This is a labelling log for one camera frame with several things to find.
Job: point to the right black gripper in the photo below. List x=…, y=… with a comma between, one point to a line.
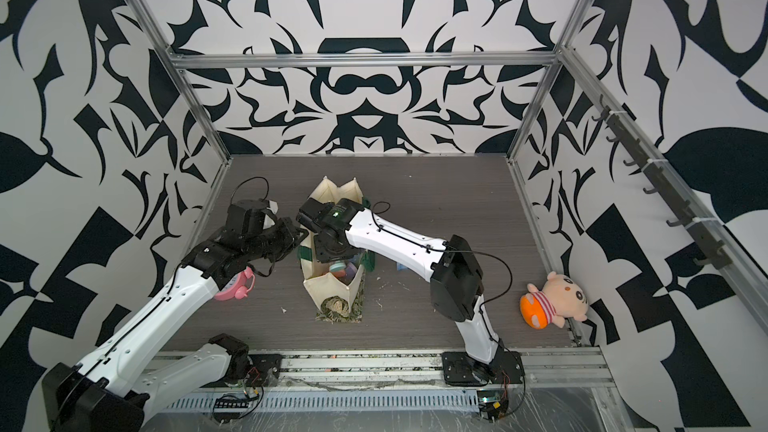
x=343, y=253

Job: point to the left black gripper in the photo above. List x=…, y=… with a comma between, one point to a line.
x=288, y=229

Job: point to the cream canvas tote bag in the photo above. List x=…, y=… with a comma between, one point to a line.
x=336, y=288

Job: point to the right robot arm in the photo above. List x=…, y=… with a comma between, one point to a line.
x=450, y=267

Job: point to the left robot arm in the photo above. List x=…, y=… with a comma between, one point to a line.
x=109, y=388

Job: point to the pink toy cup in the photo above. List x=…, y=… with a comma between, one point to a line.
x=238, y=287

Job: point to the plush doll toy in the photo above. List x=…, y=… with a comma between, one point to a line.
x=558, y=300

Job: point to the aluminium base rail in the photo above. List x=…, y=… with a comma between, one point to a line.
x=372, y=380

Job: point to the black hook rail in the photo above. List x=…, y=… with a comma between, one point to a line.
x=667, y=184

